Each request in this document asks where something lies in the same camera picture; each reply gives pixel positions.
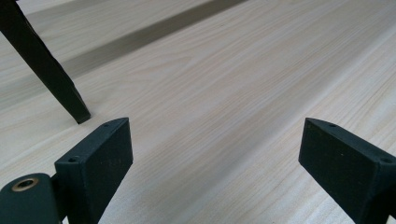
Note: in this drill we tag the black metal-legged shelf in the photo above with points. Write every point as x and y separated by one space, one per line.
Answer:
40 59

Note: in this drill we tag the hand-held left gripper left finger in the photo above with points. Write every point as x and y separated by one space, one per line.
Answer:
96 168

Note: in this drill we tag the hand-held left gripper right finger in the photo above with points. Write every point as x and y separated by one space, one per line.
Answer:
348 168

